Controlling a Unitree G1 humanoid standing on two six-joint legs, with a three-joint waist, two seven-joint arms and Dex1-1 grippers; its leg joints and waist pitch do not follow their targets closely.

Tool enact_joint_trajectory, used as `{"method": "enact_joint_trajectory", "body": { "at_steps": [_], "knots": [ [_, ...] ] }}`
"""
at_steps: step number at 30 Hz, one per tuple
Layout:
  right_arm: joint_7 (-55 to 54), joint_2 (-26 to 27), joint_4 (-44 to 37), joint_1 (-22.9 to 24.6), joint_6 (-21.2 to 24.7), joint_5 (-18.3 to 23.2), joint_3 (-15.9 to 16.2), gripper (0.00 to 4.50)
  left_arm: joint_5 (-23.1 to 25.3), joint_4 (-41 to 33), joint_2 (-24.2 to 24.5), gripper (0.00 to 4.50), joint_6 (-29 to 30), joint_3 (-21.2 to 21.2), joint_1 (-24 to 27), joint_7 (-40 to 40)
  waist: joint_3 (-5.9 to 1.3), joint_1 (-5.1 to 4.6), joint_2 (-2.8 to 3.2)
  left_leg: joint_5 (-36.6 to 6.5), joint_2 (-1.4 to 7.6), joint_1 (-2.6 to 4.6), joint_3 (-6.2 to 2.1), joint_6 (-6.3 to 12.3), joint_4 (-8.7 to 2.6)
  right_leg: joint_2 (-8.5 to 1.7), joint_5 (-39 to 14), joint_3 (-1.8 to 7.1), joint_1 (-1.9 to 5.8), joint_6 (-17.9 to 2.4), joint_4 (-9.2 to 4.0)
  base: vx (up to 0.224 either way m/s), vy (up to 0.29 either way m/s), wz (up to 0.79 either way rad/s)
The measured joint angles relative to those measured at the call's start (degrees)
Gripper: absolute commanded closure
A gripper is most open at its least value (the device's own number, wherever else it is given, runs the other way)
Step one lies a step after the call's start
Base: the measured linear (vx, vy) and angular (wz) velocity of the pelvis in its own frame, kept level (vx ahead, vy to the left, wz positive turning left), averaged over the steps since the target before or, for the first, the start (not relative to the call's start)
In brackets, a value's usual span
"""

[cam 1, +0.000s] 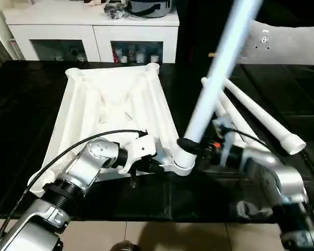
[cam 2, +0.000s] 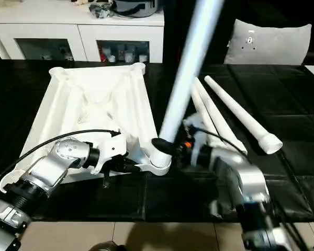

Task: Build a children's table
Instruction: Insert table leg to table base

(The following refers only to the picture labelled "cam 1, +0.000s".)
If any grey cushion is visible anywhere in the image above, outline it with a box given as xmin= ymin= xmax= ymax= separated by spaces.
xmin=235 ymin=20 xmax=314 ymax=66

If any white plastic table top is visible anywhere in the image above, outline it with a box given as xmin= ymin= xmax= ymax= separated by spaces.
xmin=29 ymin=63 xmax=197 ymax=198

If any white plastic table leg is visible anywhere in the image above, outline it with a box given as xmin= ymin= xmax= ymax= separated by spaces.
xmin=201 ymin=77 xmax=307 ymax=155
xmin=212 ymin=102 xmax=233 ymax=152
xmin=175 ymin=0 xmax=263 ymax=170
xmin=216 ymin=93 xmax=266 ymax=150

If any white glass-door cabinet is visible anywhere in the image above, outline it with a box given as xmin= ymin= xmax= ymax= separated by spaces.
xmin=3 ymin=0 xmax=180 ymax=64

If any dark round appliance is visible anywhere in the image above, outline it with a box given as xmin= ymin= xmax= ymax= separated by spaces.
xmin=107 ymin=0 xmax=173 ymax=19

